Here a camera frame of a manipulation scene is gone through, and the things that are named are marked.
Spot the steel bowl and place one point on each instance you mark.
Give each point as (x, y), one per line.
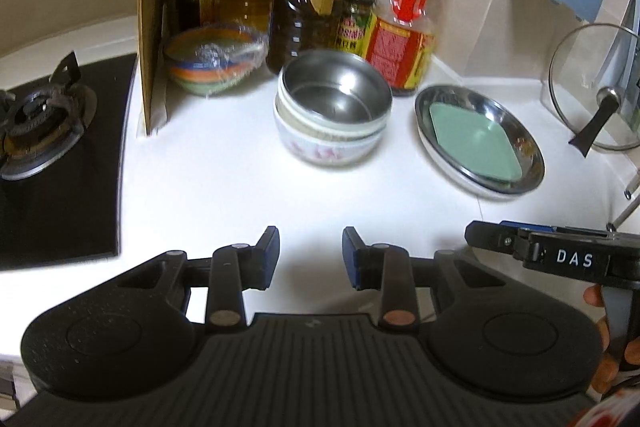
(335, 92)

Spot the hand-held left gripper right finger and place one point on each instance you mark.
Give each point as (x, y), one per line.
(350, 259)

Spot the gas stove burner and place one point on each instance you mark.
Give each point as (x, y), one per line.
(40, 117)

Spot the plastic-wrapped colourful bowl stack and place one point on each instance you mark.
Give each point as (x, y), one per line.
(215, 62)

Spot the brown cardboard sheet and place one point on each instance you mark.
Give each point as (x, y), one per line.
(152, 7)

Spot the white round plate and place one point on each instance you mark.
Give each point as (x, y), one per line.
(450, 174)

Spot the black gas stove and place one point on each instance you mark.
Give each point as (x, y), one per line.
(70, 217)

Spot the white floral bowl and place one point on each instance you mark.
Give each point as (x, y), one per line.
(325, 152)

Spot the red and white clothing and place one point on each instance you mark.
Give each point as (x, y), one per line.
(615, 412)

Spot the glass sauce jar black lid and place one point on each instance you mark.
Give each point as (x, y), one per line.
(356, 22)

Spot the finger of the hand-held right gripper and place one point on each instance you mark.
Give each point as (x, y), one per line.
(492, 237)

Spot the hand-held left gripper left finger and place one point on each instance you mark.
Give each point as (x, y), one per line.
(273, 257)

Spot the round steel plate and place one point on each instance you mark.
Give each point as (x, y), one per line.
(525, 142)

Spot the person's right hand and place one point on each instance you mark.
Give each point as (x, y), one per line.
(612, 357)

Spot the green square plate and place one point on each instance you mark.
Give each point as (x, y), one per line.
(470, 139)

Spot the upright board behind lid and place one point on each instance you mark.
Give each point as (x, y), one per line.
(632, 72)

